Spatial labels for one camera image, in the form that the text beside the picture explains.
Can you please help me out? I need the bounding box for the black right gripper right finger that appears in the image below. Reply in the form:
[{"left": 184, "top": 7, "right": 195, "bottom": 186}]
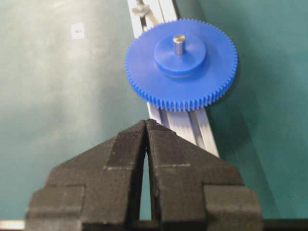
[{"left": 146, "top": 119, "right": 263, "bottom": 231}]

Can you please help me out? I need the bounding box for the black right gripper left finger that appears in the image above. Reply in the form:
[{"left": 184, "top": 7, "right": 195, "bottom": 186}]
[{"left": 25, "top": 120, "right": 146, "bottom": 231}]

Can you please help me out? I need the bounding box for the large blue plastic gear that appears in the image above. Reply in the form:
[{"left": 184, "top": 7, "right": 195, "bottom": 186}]
[{"left": 125, "top": 19, "right": 238, "bottom": 111}]

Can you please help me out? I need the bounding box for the silver metal shaft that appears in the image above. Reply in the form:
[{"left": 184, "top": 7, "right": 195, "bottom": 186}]
[{"left": 173, "top": 34, "right": 185, "bottom": 55}]

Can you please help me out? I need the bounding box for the white sticker on table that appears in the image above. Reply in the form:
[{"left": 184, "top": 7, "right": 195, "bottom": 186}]
[{"left": 71, "top": 23, "right": 85, "bottom": 39}]

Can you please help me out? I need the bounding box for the silver aluminium extrusion rail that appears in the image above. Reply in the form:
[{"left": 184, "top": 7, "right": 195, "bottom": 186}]
[{"left": 128, "top": 0, "right": 219, "bottom": 157}]

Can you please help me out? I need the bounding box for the white plastic rail clip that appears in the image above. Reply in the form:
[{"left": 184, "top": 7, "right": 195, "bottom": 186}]
[{"left": 132, "top": 5, "right": 150, "bottom": 17}]

